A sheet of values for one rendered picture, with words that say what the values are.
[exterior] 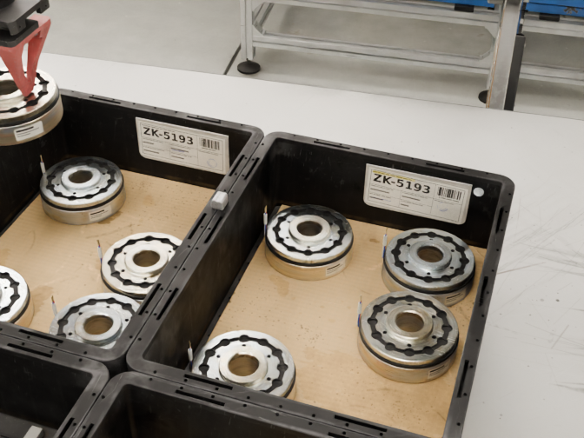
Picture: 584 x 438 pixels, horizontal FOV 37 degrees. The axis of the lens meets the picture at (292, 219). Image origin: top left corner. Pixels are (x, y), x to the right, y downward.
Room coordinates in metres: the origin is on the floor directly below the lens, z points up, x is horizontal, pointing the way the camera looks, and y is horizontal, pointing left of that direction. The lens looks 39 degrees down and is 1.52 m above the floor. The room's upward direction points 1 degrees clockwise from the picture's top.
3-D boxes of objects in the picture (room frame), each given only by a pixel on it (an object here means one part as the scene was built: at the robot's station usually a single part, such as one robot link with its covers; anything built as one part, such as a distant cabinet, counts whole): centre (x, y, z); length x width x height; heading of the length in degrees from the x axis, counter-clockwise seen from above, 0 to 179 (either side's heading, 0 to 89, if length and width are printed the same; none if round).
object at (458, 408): (0.65, -0.05, 0.92); 0.40 x 0.30 x 0.02; 162
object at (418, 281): (0.74, -0.16, 0.86); 0.10 x 0.10 x 0.01
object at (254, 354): (0.57, 0.05, 0.86); 0.05 x 0.05 x 0.01
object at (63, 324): (0.62, 0.20, 0.86); 0.10 x 0.10 x 0.01
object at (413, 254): (0.74, -0.16, 0.86); 0.05 x 0.05 x 0.01
